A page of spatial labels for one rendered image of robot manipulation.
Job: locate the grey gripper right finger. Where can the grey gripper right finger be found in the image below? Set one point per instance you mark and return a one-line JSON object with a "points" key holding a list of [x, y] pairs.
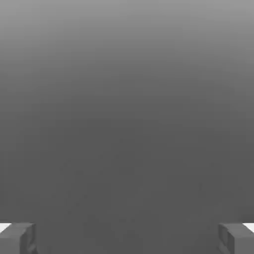
{"points": [[238, 238]]}

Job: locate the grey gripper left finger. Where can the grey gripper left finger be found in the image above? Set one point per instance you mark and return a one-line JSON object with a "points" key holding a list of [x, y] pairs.
{"points": [[13, 238]]}

